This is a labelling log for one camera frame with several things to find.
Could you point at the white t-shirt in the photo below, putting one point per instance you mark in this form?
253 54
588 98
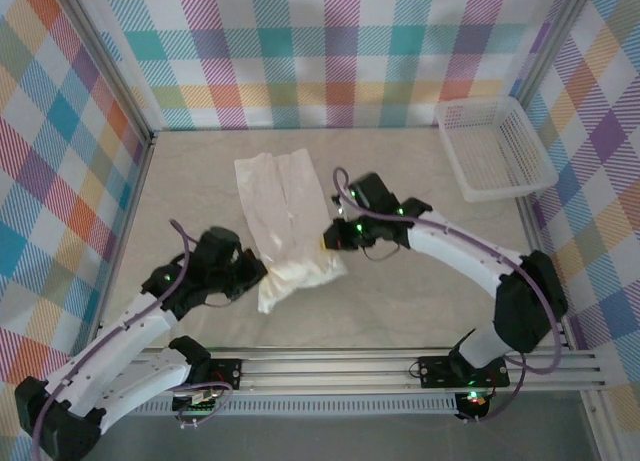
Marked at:
280 206

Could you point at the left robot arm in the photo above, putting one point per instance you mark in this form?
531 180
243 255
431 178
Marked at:
120 336

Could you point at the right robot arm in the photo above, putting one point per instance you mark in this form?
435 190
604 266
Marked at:
450 251

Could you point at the green terminal electronics board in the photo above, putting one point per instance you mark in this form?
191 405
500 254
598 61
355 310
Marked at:
197 400

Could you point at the white plastic mesh basket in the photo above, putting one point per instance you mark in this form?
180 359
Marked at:
500 146

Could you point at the small board with yellow connector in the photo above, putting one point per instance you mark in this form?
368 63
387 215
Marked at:
475 401

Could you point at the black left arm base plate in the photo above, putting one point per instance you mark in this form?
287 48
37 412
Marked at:
225 371

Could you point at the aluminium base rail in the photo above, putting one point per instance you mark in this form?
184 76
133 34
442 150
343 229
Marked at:
325 368

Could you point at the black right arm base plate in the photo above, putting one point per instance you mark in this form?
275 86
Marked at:
435 373

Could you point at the aluminium frame post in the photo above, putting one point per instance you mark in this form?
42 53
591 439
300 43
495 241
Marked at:
552 41
111 66

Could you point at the aluminium frame bar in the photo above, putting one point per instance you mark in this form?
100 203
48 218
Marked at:
597 426

